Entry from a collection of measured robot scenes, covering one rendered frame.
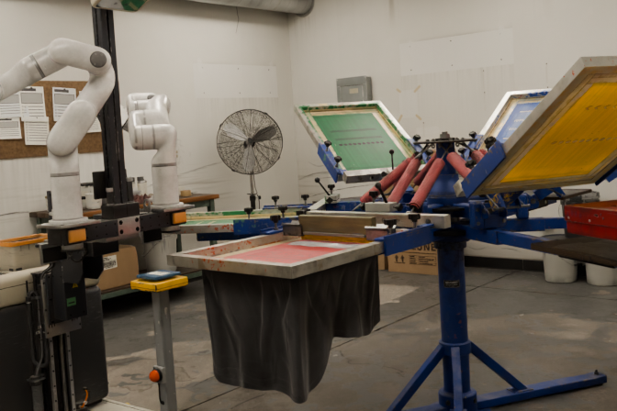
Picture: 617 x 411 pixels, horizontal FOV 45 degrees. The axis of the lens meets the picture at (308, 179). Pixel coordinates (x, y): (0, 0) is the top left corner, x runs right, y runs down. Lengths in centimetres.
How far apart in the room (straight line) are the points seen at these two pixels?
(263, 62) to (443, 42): 199
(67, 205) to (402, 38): 547
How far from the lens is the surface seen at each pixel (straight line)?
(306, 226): 296
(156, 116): 294
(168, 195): 286
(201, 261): 254
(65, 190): 258
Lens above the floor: 139
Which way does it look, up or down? 4 degrees down
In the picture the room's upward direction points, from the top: 3 degrees counter-clockwise
